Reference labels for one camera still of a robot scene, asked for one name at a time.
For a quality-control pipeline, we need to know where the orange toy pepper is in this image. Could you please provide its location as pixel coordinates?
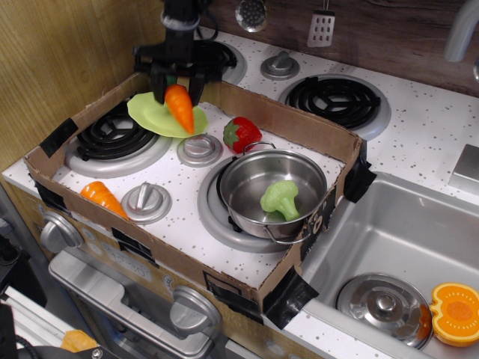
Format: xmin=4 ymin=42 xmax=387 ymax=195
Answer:
xmin=80 ymin=181 xmax=128 ymax=219

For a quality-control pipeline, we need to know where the red toy strawberry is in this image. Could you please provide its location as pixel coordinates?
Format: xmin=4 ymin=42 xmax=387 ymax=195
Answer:
xmin=223 ymin=117 xmax=262 ymax=153

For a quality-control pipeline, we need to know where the left oven front knob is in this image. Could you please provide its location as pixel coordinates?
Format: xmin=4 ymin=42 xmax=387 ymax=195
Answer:
xmin=40 ymin=211 xmax=84 ymax=254

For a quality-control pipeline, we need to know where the front left black burner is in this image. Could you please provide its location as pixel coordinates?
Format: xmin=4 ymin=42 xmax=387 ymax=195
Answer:
xmin=65 ymin=101 xmax=172 ymax=179

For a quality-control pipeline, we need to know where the green toy broccoli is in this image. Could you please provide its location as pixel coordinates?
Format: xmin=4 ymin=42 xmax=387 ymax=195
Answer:
xmin=260 ymin=180 xmax=300 ymax=221

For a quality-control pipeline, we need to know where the stainless steel pot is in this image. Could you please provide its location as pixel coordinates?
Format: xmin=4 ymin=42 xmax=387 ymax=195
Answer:
xmin=217 ymin=144 xmax=328 ymax=245

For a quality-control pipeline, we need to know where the steel pot lid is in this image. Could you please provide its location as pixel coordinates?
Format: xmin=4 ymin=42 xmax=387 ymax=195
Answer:
xmin=335 ymin=272 xmax=433 ymax=349

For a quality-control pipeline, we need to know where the black burner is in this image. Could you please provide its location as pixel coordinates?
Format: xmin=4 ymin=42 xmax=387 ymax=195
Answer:
xmin=65 ymin=101 xmax=172 ymax=179
xmin=279 ymin=74 xmax=391 ymax=141
xmin=193 ymin=40 xmax=247 ymax=85

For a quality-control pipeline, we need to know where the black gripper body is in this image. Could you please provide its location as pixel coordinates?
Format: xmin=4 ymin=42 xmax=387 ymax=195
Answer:
xmin=132 ymin=30 xmax=225 ymax=81

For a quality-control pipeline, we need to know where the silver stove knob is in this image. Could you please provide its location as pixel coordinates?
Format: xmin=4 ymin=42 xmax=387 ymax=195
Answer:
xmin=120 ymin=182 xmax=172 ymax=224
xmin=177 ymin=134 xmax=223 ymax=168
xmin=260 ymin=51 xmax=300 ymax=81

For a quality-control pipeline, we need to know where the right oven front knob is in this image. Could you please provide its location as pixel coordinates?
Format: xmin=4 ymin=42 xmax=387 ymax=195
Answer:
xmin=169 ymin=286 xmax=222 ymax=336

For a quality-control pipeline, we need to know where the hanging silver strainer spoon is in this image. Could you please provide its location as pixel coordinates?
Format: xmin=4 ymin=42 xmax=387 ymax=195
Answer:
xmin=235 ymin=0 xmax=268 ymax=33

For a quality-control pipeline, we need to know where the hanging silver slotted spatula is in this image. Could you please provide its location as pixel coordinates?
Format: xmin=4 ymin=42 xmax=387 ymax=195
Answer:
xmin=307 ymin=1 xmax=335 ymax=48

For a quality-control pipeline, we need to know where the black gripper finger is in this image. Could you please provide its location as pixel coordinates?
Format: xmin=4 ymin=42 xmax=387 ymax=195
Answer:
xmin=189 ymin=73 xmax=205 ymax=106
xmin=150 ymin=72 xmax=168 ymax=105

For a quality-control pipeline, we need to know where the silver stove knob front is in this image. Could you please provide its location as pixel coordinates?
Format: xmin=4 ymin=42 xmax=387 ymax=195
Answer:
xmin=120 ymin=182 xmax=172 ymax=224

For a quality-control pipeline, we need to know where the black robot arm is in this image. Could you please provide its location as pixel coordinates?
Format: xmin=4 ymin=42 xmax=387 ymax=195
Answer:
xmin=132 ymin=1 xmax=226 ymax=105

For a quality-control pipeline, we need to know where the silver faucet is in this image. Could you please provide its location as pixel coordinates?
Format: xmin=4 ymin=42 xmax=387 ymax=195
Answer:
xmin=443 ymin=0 xmax=478 ymax=63

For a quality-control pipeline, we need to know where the silver sink basin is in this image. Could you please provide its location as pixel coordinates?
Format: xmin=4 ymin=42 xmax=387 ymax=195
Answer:
xmin=299 ymin=171 xmax=479 ymax=359

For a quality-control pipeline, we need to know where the orange toy carrot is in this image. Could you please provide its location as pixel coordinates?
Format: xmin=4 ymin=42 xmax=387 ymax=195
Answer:
xmin=165 ymin=84 xmax=195 ymax=135

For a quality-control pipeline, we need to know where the back right black burner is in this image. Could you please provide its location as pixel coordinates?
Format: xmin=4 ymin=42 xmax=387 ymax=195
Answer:
xmin=279 ymin=74 xmax=391 ymax=141

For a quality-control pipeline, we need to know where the silver oven door handle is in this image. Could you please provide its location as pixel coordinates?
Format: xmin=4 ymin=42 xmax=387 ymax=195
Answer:
xmin=49 ymin=251 xmax=214 ymax=358

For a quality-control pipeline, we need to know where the light green plastic plate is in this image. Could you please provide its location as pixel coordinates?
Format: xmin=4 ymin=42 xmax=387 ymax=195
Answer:
xmin=126 ymin=92 xmax=209 ymax=138

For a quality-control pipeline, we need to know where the silver stove knob back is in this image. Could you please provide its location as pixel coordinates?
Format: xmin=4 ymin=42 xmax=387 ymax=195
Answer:
xmin=260 ymin=51 xmax=300 ymax=81

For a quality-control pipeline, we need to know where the orange toy half slice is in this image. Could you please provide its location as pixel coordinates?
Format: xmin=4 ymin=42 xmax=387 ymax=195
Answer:
xmin=430 ymin=283 xmax=478 ymax=347

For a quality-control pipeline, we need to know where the front right grey burner ring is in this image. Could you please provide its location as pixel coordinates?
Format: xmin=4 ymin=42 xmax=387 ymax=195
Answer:
xmin=197 ymin=156 xmax=296 ymax=254

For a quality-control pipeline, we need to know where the oven knob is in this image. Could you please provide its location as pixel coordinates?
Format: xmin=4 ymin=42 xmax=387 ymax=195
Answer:
xmin=169 ymin=286 xmax=222 ymax=336
xmin=40 ymin=211 xmax=84 ymax=254

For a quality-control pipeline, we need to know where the back left black burner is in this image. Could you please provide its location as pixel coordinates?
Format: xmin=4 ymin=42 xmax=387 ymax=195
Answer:
xmin=193 ymin=40 xmax=247 ymax=85

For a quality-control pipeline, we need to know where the cardboard fence box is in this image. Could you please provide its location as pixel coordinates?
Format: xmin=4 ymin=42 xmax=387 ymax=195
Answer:
xmin=24 ymin=74 xmax=373 ymax=328

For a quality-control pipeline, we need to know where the silver stove knob middle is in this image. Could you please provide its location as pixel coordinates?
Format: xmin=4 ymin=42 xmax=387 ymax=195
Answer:
xmin=177 ymin=134 xmax=223 ymax=168

